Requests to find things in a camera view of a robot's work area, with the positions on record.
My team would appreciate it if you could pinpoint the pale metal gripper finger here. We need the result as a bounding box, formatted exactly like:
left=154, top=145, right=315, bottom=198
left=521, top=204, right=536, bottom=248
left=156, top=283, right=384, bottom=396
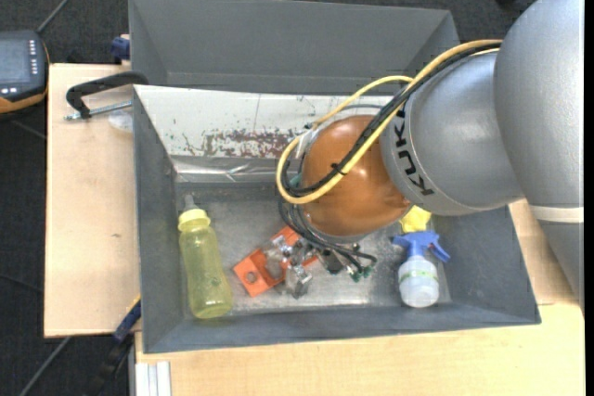
left=283, top=262, right=314, bottom=300
left=265, top=241, right=294, bottom=280

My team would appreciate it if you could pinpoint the orange flat block with hole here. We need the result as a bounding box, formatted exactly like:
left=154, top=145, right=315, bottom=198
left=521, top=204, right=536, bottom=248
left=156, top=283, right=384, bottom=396
left=231, top=224, right=322, bottom=299

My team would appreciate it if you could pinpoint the yellow clear baby bottle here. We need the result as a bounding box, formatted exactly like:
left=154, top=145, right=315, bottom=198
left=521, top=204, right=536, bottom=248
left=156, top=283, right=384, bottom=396
left=176, top=194, right=235, bottom=321

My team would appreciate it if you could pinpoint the white spray bottle blue head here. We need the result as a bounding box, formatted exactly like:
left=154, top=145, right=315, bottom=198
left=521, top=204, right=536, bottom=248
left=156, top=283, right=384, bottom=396
left=391, top=230, right=452, bottom=310

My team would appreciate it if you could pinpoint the yellow soft toy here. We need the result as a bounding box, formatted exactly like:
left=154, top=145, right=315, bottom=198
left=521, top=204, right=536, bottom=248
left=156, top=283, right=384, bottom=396
left=399, top=204, right=433, bottom=236

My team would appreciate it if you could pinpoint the pale wood board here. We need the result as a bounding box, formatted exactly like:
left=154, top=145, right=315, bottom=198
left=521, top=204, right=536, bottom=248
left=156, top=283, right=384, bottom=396
left=43, top=62, right=143, bottom=339

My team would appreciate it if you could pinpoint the grey metal bin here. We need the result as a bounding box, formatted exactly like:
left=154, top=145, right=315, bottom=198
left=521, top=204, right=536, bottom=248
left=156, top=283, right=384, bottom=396
left=126, top=0, right=543, bottom=355

